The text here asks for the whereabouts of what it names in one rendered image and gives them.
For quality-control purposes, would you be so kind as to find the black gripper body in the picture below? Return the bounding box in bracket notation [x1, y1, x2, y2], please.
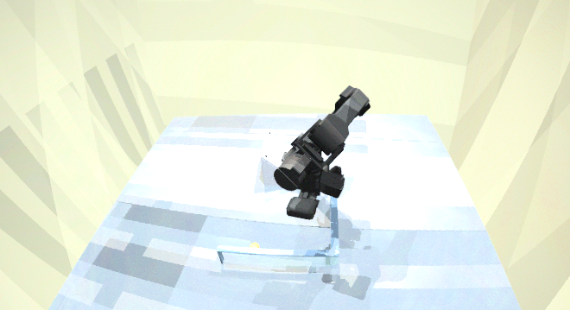
[286, 165, 330, 220]

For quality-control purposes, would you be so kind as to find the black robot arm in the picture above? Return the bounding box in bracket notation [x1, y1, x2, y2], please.
[274, 85, 371, 199]

